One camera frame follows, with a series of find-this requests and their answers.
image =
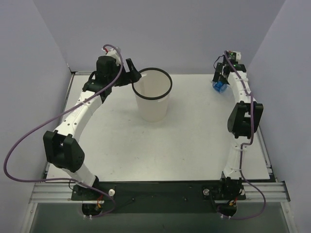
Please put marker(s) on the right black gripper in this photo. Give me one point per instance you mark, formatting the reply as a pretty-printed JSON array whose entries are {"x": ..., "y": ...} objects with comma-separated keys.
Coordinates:
[{"x": 217, "y": 76}]

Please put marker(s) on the white bin with black rim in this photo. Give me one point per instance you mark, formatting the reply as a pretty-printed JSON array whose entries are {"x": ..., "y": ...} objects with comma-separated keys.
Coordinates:
[{"x": 152, "y": 93}]

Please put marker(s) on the aluminium frame rail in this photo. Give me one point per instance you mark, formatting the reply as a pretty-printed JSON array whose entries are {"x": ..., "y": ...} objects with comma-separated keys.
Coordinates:
[{"x": 61, "y": 193}]

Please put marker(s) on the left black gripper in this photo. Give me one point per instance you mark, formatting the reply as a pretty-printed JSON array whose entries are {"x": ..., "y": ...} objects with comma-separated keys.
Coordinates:
[{"x": 127, "y": 76}]

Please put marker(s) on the blue label plastic bottle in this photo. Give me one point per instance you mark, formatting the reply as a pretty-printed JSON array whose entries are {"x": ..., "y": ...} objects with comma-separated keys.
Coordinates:
[{"x": 219, "y": 86}]

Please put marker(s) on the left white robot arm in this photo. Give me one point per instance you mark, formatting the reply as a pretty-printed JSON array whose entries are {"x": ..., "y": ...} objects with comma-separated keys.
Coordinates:
[{"x": 62, "y": 145}]

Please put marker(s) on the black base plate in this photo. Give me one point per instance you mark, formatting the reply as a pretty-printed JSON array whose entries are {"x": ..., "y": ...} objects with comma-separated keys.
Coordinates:
[{"x": 168, "y": 197}]

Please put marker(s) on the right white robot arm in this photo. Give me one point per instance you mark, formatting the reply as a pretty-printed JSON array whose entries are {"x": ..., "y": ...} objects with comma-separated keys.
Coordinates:
[{"x": 242, "y": 123}]

